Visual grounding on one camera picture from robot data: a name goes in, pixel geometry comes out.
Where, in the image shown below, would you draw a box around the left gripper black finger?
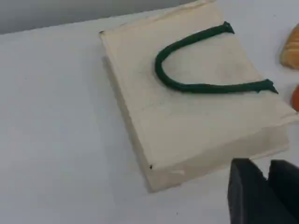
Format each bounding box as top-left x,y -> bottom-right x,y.
227,158 -> 299,224
267,159 -> 299,218

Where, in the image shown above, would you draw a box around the white canvas handbag green handles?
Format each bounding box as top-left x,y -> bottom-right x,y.
98,0 -> 299,193

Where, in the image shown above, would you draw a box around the orange persimmon fruit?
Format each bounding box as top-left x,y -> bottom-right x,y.
291,85 -> 299,112

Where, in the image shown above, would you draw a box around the ridged golden bread roll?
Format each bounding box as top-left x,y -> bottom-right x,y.
279,23 -> 299,70

